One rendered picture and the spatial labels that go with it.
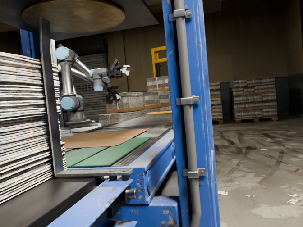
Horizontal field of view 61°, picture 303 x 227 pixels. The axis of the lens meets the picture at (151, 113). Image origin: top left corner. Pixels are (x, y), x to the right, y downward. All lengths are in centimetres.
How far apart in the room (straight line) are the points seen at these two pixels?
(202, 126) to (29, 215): 38
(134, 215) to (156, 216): 6
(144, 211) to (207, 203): 15
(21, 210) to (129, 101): 268
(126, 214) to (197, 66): 39
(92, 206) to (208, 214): 31
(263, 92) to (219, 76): 214
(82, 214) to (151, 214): 28
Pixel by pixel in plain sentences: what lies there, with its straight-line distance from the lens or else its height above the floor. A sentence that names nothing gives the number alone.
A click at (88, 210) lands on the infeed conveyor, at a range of 42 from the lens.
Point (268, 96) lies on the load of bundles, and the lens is 829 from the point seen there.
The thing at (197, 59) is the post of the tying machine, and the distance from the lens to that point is 60.
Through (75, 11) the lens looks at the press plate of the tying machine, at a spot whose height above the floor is 129.
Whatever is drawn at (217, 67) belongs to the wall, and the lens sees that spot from 986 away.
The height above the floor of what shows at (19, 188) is 81.
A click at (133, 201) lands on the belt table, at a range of 66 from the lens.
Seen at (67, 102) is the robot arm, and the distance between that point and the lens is 228.
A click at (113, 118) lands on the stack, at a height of 78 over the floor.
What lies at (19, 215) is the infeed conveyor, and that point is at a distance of 45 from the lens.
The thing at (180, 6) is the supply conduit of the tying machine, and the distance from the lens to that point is 61.
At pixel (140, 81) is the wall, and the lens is 1022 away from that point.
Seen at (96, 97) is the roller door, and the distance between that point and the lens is 1082.
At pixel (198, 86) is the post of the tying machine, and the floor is 97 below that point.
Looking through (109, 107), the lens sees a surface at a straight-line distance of 326.
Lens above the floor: 95
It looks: 3 degrees down
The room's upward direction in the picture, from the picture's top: 5 degrees counter-clockwise
